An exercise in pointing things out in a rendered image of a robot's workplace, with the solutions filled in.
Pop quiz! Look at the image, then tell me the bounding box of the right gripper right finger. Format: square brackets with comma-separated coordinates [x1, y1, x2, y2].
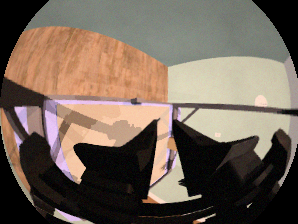
[172, 119, 259, 197]

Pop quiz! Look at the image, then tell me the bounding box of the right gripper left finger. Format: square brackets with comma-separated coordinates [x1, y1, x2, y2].
[73, 119, 158, 200]

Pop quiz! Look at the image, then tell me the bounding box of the black metal frame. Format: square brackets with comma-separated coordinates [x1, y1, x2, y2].
[0, 76, 298, 142]

